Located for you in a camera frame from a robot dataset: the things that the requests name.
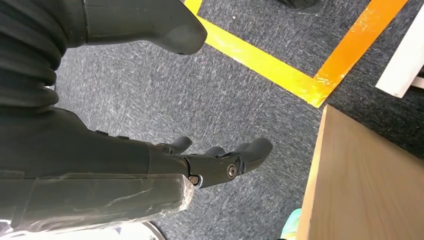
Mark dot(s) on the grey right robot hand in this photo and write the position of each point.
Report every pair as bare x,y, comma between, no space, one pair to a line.
82,152

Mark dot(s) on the white round disc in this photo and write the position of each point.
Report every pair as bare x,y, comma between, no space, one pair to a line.
139,232

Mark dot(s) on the yellow floor tape square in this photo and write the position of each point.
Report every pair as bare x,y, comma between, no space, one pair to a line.
265,66

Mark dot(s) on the black floor object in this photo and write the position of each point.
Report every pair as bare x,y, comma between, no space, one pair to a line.
298,3

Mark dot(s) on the white table foot bar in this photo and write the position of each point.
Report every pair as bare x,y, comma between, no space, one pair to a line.
400,66

